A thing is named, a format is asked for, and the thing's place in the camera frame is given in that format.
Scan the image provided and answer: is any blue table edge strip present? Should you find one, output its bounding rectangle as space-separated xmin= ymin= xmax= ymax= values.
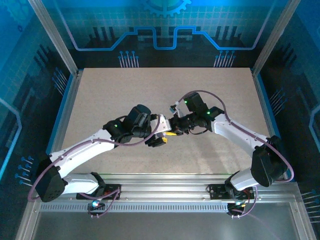
xmin=256 ymin=72 xmax=296 ymax=182
xmin=46 ymin=73 xmax=76 ymax=151

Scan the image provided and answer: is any grey metal sheet panel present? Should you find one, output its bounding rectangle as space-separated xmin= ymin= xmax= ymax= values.
xmin=31 ymin=212 xmax=302 ymax=240

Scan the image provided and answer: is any small black controller board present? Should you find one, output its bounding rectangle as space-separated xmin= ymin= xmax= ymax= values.
xmin=226 ymin=201 xmax=248 ymax=218
xmin=87 ymin=199 xmax=106 ymax=216

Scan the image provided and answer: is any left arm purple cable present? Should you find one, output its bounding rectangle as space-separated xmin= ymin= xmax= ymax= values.
xmin=27 ymin=115 xmax=161 ymax=201

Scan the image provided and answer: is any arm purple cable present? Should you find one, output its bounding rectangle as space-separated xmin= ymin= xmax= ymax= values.
xmin=177 ymin=89 xmax=295 ymax=182
xmin=27 ymin=115 xmax=161 ymax=201

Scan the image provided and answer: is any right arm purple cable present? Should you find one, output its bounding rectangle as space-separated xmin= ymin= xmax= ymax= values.
xmin=177 ymin=89 xmax=295 ymax=182

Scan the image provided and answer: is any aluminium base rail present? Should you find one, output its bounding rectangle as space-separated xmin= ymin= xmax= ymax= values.
xmin=37 ymin=173 xmax=298 ymax=204

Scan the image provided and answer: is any slotted grey cable channel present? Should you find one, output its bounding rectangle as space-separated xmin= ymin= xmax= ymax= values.
xmin=39 ymin=202 xmax=230 ymax=213

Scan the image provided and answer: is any aluminium side frame rail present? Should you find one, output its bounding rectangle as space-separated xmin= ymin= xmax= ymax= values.
xmin=13 ymin=69 xmax=83 ymax=240
xmin=251 ymin=68 xmax=317 ymax=240

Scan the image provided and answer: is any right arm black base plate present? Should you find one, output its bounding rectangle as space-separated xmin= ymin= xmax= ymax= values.
xmin=206 ymin=183 xmax=255 ymax=201

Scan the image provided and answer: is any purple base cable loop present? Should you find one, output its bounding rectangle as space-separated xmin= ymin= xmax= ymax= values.
xmin=86 ymin=187 xmax=122 ymax=219
xmin=228 ymin=184 xmax=261 ymax=219

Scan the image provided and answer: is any aluminium frame post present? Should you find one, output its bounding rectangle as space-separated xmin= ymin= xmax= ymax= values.
xmin=27 ymin=0 xmax=83 ymax=76
xmin=251 ymin=0 xmax=302 ymax=77

